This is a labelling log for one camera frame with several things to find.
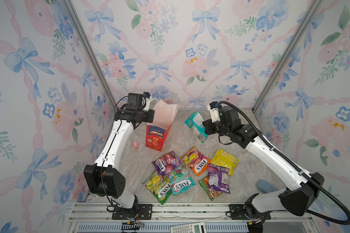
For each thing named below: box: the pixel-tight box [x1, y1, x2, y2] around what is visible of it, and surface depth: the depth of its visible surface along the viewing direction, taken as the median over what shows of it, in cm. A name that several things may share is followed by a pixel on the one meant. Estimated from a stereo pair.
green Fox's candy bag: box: [142, 170, 173, 205], surface depth 81 cm
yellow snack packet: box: [210, 148, 240, 177], surface depth 92 cm
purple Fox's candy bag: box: [151, 150, 182, 177], surface depth 88 cm
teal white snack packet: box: [184, 111, 209, 144], surface depth 80 cm
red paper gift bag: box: [145, 97, 180, 152], surface depth 85 cm
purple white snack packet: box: [207, 163, 231, 194], surface depth 83 cm
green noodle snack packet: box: [198, 176, 224, 201], surface depth 81 cm
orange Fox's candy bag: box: [180, 146, 212, 177], surface depth 92 cm
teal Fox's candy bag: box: [168, 165, 196, 196], surface depth 83 cm
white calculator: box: [170, 221, 208, 233], surface depth 70 cm
